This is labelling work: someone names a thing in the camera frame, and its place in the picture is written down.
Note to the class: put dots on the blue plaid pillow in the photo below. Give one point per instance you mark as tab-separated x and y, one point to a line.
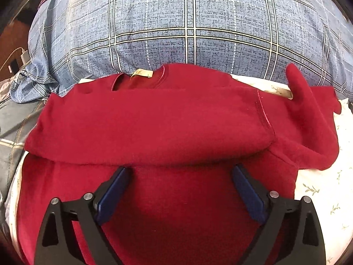
193	19

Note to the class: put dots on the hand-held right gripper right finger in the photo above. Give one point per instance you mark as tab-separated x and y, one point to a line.
248	193

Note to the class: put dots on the grey plaid blanket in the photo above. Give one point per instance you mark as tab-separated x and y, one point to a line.
13	124

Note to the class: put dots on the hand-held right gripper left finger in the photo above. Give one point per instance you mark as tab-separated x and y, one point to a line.
113	196

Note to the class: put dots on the red sweater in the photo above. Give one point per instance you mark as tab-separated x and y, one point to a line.
165	121

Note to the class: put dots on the white floral bedsheet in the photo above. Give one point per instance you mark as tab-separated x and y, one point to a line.
325	193

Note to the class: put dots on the white charger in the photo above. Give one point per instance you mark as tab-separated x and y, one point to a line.
24	56

